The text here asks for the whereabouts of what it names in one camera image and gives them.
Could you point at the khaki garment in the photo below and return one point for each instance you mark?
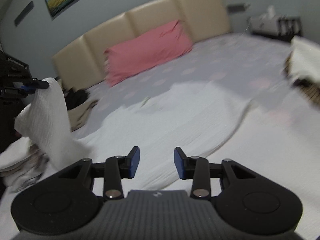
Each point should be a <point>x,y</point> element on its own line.
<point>77,116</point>

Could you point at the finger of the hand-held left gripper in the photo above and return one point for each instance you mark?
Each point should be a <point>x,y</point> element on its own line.
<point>40,83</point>

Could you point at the black cloth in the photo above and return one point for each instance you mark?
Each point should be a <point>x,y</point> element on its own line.
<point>76,98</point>

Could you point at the grey polka dot bed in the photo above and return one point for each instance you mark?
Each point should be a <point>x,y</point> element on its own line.
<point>212,55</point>

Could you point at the white tissue roll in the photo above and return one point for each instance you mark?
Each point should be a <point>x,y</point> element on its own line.
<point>270,10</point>

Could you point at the dark wall switch panel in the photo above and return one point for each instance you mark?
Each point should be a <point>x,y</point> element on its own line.
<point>236,8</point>

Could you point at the brown striped garment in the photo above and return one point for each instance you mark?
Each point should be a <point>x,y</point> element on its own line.
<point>307,90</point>

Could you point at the white black nightstand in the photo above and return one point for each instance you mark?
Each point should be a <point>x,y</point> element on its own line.
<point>275,23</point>

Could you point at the pink pillow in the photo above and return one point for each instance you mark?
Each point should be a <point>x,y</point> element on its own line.
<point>145,52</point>

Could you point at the large white crinkled garment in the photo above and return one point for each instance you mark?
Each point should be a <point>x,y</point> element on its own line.
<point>175,117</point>

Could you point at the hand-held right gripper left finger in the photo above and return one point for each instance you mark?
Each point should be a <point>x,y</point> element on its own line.
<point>135,162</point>

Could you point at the beige padded headboard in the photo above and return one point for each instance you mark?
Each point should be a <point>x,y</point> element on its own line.
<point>150,20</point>

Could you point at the grey striped white cloth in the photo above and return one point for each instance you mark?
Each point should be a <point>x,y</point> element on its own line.
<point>15,155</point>

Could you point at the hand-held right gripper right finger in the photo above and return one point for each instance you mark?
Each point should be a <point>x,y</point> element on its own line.
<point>179,163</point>

